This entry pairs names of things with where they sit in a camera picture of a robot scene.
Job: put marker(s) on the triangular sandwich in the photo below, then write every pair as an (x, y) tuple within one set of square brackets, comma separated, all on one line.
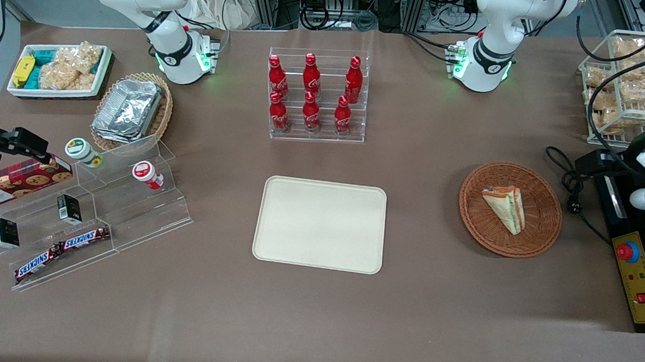
[(507, 206)]

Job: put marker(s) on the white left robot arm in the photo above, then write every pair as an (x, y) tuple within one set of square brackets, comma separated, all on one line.
[(493, 46)]

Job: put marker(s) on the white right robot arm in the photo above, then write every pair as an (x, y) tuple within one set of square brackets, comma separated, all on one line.
[(170, 40)]

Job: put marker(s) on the oval light wicker basket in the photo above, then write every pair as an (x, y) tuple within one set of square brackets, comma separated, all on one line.
[(161, 118)]

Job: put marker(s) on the round brown wicker basket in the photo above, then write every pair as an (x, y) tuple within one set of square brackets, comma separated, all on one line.
[(482, 224)]

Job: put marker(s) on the cream rectangular tray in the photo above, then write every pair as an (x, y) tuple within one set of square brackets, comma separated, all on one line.
[(320, 224)]

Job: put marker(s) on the red tartan cookie box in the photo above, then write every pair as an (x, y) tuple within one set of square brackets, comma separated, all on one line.
[(14, 184)]

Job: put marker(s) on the green lid cup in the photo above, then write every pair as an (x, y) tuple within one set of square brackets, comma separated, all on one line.
[(82, 151)]

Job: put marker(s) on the red emergency stop button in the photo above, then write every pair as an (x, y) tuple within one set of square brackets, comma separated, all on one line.
[(627, 251)]

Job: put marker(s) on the white rectangular snack bin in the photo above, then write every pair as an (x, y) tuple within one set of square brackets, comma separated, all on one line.
[(53, 93)]

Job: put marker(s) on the black equipment box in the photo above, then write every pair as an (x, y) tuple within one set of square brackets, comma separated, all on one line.
[(611, 215)]

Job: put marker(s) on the teal snack packet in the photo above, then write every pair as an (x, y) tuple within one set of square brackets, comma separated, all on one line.
[(33, 78), (43, 54)]

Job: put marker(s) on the yellow control panel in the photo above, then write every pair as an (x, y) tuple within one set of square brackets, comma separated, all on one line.
[(641, 284)]

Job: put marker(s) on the bagged rice cracker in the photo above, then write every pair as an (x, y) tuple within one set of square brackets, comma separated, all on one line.
[(60, 77), (81, 57)]

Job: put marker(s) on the yellow snack packet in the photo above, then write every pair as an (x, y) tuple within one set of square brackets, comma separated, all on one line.
[(23, 70)]

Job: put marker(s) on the small black box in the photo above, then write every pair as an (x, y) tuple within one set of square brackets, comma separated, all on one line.
[(6, 233), (69, 209)]

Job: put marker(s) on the black power adapter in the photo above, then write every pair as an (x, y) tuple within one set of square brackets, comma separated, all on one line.
[(591, 161)]

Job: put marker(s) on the aluminium foil container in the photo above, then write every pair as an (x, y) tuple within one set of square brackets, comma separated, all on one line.
[(128, 110)]

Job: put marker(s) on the snickers chocolate bar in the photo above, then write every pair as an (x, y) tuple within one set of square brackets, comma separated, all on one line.
[(37, 264), (85, 238)]

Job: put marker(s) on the red lid cup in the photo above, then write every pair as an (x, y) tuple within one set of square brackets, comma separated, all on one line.
[(146, 173)]

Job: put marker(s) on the clear acrylic stepped shelf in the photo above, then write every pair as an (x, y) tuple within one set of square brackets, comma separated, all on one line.
[(130, 214)]

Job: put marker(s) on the bagged fried snack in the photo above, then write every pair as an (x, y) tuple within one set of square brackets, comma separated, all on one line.
[(644, 72), (606, 114), (598, 78), (644, 92), (630, 48)]

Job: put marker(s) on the beige cloth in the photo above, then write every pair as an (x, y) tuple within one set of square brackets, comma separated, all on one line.
[(221, 4)]

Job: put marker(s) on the red cola bottle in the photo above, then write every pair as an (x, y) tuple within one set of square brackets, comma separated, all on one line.
[(311, 114), (354, 81), (342, 117), (278, 114), (276, 78), (311, 77)]

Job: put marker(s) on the clear acrylic bottle rack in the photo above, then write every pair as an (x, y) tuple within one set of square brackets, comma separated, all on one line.
[(325, 133)]

